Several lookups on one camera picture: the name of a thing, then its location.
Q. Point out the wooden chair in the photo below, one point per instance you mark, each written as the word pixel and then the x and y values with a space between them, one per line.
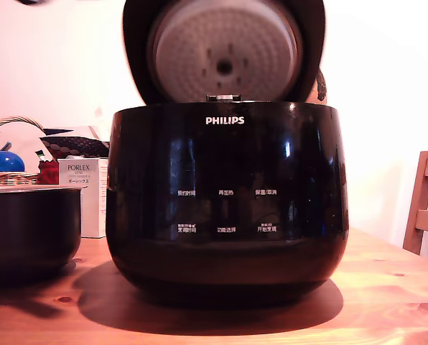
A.
pixel 420 215

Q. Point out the black Philips rice cooker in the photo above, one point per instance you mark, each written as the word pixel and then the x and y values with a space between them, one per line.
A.
pixel 228 161

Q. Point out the black rice cooker lid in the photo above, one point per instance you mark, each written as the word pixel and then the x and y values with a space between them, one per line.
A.
pixel 228 43

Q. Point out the blue ball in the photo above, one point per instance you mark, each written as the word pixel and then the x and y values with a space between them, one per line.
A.
pixel 4 161

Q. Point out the black inner pot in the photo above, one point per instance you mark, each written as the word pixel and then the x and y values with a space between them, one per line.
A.
pixel 31 230

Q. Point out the green white sachet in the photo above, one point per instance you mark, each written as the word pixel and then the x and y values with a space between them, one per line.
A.
pixel 40 155

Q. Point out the red dotted patterned bag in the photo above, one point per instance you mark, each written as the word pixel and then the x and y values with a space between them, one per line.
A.
pixel 77 145

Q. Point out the white Porlex box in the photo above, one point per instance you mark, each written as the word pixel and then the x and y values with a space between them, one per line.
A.
pixel 92 201

